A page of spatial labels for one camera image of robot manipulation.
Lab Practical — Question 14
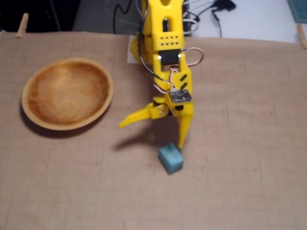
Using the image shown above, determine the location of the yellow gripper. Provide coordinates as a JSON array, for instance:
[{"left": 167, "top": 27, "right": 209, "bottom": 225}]
[{"left": 118, "top": 49, "right": 195, "bottom": 149}]

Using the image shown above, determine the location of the blue block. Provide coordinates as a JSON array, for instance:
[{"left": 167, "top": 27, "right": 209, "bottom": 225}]
[{"left": 157, "top": 142, "right": 184, "bottom": 175}]

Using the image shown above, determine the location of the yellow robot base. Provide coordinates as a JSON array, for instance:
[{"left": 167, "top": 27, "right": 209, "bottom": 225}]
[{"left": 130, "top": 35, "right": 146, "bottom": 64}]

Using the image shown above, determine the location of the round wooden bowl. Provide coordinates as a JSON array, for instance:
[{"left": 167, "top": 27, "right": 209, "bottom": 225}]
[{"left": 21, "top": 58, "right": 114, "bottom": 131}]

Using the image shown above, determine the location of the brown gridded paper mat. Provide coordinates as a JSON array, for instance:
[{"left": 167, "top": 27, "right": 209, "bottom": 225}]
[{"left": 0, "top": 31, "right": 307, "bottom": 230}]

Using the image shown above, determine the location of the white perforated base mat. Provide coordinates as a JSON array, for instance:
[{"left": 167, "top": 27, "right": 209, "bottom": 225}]
[{"left": 126, "top": 35, "right": 144, "bottom": 65}]

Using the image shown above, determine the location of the black power adapter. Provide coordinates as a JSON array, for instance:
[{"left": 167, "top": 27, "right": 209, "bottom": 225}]
[{"left": 212, "top": 0, "right": 237, "bottom": 12}]

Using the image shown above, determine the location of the wooden clothespin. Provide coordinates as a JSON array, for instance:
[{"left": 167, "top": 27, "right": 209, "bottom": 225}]
[
  {"left": 15, "top": 13, "right": 29, "bottom": 39},
  {"left": 296, "top": 23, "right": 307, "bottom": 50}
]

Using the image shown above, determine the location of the green cutting mat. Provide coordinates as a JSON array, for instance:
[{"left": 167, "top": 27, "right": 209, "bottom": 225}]
[{"left": 287, "top": 0, "right": 307, "bottom": 23}]

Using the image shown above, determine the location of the small black camera board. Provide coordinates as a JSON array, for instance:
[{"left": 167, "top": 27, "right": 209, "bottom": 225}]
[{"left": 166, "top": 89, "right": 194, "bottom": 105}]

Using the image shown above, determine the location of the red white black servo wire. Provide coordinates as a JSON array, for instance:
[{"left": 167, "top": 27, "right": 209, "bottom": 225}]
[{"left": 181, "top": 47, "right": 204, "bottom": 68}]

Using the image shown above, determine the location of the looped white cable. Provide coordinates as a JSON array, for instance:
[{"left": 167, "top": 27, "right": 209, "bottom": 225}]
[{"left": 183, "top": 18, "right": 200, "bottom": 36}]

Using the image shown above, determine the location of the black adapter cable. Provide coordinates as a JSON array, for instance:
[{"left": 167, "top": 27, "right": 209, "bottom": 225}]
[{"left": 211, "top": 8, "right": 223, "bottom": 38}]

